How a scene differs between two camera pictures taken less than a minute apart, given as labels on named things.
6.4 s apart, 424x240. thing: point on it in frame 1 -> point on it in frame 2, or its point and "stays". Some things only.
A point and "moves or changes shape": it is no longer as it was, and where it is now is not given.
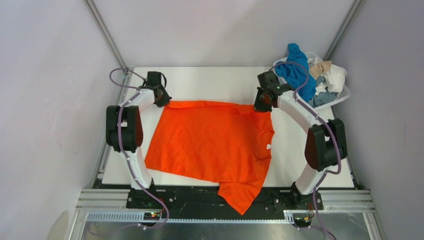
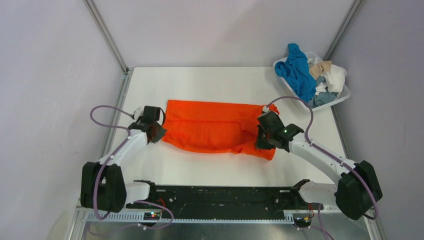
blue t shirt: (296, 74) stays
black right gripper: (258, 106) -> (259, 144)
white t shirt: (334, 78) stays
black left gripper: (165, 100) -> (161, 133)
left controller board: (151, 216) stays
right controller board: (302, 221) stays
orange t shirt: (229, 144) moves or changes shape
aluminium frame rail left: (125, 73) stays
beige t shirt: (318, 68) stays
